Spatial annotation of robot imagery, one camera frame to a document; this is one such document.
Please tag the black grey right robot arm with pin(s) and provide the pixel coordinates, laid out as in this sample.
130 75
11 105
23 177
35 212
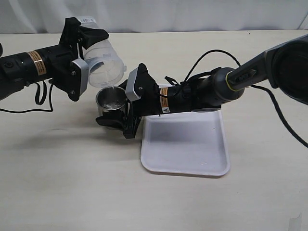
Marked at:
285 66

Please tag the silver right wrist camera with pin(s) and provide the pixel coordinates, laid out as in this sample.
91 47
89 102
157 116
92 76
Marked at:
131 91

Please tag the stainless steel cup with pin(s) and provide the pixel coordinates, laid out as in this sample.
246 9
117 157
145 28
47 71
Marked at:
110 99

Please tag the white backdrop curtain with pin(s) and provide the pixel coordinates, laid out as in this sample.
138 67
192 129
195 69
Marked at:
48 16

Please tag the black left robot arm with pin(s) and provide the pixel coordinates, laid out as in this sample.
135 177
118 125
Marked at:
26 68

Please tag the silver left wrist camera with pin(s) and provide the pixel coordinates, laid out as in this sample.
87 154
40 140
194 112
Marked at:
80 75

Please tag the white rectangular plastic tray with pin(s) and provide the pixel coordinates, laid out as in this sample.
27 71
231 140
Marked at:
189 144

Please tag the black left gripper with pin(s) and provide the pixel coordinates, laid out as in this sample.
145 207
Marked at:
67 51

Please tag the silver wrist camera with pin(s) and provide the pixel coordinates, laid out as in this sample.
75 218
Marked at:
80 75
131 91

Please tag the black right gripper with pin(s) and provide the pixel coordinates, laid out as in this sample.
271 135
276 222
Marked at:
148 104

